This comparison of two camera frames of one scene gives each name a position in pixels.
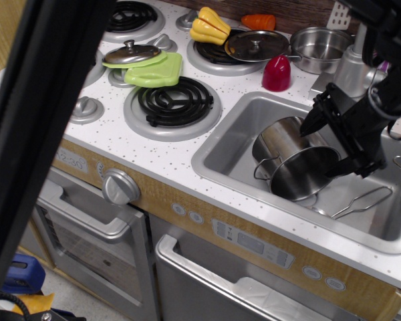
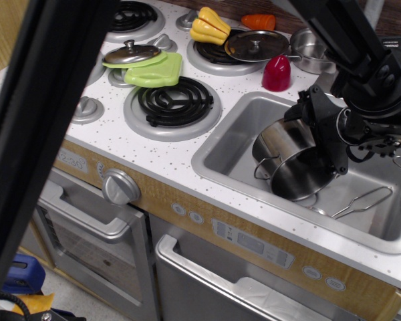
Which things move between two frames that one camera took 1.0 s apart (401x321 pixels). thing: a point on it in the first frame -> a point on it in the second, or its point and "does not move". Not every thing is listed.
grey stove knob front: [87, 110] does not move
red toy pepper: [277, 73] does not move
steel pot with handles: [296, 165] does not move
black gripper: [360, 126] -> [322, 114]
